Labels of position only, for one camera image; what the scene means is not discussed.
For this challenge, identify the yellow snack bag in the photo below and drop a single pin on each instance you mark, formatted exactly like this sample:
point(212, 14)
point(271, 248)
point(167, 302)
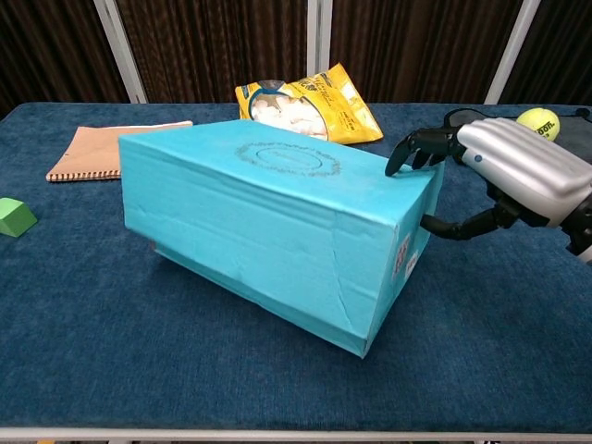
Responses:
point(324, 106)

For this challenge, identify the white partition frame post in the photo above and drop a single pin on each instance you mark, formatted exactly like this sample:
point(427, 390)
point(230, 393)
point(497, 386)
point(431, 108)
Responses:
point(120, 51)
point(319, 32)
point(513, 51)

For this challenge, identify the brown spiral notebook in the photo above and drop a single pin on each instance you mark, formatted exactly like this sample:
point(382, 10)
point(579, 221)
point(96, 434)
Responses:
point(92, 152)

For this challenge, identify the light blue shoe box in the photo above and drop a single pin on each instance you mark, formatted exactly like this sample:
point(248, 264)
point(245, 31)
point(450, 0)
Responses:
point(259, 208)

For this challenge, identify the dark blue table mat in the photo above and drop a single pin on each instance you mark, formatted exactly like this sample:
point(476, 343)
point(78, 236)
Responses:
point(139, 324)

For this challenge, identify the dark brown ribbed partition panel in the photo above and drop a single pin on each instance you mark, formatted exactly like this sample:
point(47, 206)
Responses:
point(416, 37)
point(217, 46)
point(46, 46)
point(564, 46)

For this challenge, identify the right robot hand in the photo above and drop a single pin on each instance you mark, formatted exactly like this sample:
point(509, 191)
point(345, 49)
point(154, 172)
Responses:
point(518, 166)

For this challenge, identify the green block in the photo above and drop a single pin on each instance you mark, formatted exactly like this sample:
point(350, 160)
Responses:
point(16, 219)

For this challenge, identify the yellow-green tennis ball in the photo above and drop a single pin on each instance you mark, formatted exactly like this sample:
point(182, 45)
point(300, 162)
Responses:
point(538, 122)

